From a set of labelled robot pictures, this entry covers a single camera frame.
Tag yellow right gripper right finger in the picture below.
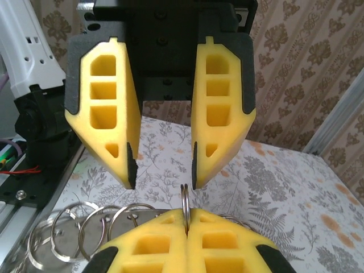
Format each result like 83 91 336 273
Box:
187 208 298 273

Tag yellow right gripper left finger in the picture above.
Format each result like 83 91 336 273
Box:
81 208 190 273

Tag silver split keyring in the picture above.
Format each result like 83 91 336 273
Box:
109 202 157 228
27 218 57 270
221 213 251 230
180 183 192 237
50 201 99 263
78 205 122 261

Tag floral tablecloth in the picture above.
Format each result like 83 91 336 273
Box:
8 115 364 273

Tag black mounting plate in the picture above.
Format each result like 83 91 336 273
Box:
0 147 83 208

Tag aluminium frame post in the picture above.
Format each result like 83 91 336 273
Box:
303 75 364 160

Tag red wire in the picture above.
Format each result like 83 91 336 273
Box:
0 166 42 176

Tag purple cable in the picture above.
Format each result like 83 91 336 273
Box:
0 138 24 157

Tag aluminium extrusion rail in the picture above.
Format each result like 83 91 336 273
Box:
0 144 88 273

